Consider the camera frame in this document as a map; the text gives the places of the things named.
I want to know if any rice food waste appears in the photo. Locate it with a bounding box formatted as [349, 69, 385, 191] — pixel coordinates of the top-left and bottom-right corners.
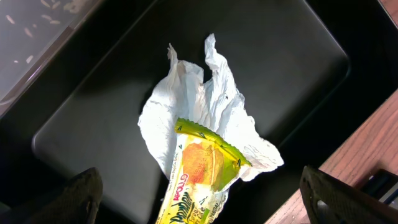
[1, 0, 95, 65]

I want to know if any white napkin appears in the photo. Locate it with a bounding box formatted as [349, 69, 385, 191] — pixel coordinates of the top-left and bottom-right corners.
[138, 34, 284, 182]

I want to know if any black waste tray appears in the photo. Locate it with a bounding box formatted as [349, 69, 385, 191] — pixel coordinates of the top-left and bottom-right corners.
[1, 0, 397, 223]

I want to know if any green yellow snack wrapper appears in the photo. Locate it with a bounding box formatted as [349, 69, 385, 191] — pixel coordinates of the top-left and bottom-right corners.
[156, 118, 252, 224]

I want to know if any clear plastic waste bin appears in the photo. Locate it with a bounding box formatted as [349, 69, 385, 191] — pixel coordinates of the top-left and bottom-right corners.
[1, 0, 102, 114]

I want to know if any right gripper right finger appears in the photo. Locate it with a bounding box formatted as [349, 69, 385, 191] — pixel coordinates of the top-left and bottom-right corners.
[300, 166, 397, 223]

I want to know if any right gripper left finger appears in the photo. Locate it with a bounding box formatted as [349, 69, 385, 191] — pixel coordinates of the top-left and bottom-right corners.
[1, 167, 103, 224]

